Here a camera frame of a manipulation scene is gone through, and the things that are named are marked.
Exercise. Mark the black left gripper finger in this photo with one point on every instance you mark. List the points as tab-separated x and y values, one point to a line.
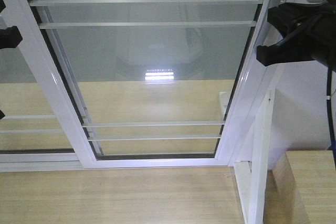
2	5
10	37

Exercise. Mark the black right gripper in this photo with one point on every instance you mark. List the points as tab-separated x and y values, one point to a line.
316	43

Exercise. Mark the white sliding glass door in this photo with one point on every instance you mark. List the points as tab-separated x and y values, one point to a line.
155	42

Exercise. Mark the plywood base board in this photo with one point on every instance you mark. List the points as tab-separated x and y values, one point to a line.
140	195

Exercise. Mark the white diagonal support brace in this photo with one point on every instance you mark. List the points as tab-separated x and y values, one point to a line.
251	177

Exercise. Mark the light wooden box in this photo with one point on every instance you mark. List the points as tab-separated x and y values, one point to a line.
301	188

